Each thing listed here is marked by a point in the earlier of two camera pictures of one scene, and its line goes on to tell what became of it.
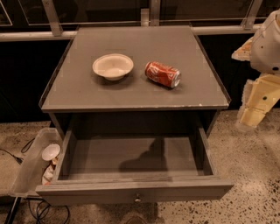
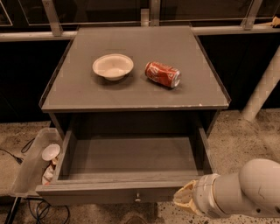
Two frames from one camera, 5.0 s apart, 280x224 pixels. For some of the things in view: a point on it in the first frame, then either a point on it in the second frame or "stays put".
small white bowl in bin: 51,151 stays put
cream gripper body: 266,51 → 205,193
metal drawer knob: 137,199 stays put
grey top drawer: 115,165 stays put
